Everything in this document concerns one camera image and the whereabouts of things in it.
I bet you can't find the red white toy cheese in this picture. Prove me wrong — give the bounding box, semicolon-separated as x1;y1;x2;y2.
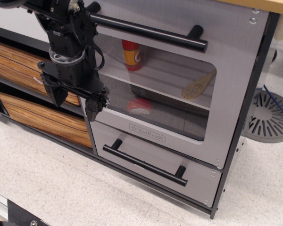
127;98;152;115

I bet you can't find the black toy kitchen frame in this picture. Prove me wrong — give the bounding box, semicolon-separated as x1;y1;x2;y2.
0;12;280;219

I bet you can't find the red yellow toy bottle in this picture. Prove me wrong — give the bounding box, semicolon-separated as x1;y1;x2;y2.
122;40;142;71

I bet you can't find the black oven door handle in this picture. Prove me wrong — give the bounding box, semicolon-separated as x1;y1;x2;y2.
87;1;208;53

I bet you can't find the wooden countertop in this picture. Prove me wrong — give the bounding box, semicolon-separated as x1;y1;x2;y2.
221;0;283;15

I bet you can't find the blue cable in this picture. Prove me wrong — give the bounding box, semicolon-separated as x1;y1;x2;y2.
263;84;283;121

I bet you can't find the grey lower drawer front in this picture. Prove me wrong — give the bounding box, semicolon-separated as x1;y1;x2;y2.
91;122;221;207

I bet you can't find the wood grain bin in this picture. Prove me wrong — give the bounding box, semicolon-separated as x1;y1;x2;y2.
0;90;92;148
0;40;81;106

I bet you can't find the lower wood grain bin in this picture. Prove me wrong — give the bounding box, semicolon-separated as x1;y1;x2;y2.
0;90;92;148

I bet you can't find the grey slotted chair base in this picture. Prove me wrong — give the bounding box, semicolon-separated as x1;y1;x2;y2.
241;90;283;143

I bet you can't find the grey toy oven door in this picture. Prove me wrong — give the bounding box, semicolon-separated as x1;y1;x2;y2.
95;0;269;168

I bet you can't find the black drawer handle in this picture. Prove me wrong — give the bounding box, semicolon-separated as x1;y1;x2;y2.
102;139;188;186

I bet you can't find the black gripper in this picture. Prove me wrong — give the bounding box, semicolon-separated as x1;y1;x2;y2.
37;52;109;121

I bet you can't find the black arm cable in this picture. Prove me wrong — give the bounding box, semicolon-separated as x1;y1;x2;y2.
86;42;105;72

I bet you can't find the upper wood grain bin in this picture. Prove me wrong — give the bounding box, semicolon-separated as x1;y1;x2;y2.
0;40;81;106

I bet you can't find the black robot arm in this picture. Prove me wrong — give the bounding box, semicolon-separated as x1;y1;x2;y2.
0;0;109;121

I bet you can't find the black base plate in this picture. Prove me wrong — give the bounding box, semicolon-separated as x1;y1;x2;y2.
7;199;49;226

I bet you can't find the wooden toy spatula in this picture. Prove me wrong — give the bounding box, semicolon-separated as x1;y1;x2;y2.
181;69;217;100

